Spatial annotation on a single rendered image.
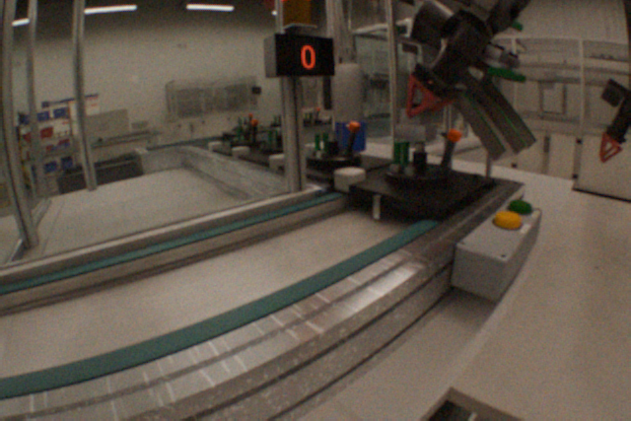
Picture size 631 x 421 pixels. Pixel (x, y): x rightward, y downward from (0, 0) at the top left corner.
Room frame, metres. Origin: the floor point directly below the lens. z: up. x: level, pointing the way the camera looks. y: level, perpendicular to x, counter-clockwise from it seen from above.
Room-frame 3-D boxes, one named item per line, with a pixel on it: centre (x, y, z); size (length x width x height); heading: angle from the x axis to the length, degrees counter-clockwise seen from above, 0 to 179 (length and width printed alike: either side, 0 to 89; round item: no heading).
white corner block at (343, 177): (0.59, -0.07, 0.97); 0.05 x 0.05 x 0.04; 38
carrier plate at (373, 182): (0.57, -0.20, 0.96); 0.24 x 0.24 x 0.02; 38
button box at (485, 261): (0.35, -0.27, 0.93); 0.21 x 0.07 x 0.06; 128
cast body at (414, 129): (0.58, -0.19, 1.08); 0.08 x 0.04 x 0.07; 38
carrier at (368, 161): (0.77, -0.05, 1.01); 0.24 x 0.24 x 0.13; 38
